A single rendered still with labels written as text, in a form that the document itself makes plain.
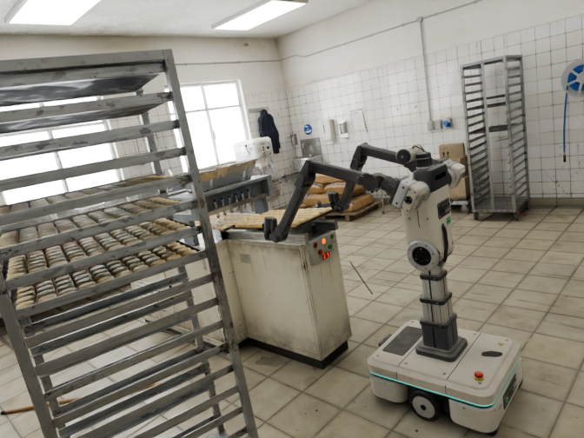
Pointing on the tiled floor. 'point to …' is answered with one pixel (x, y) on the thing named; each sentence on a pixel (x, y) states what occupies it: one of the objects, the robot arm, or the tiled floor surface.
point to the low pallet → (355, 212)
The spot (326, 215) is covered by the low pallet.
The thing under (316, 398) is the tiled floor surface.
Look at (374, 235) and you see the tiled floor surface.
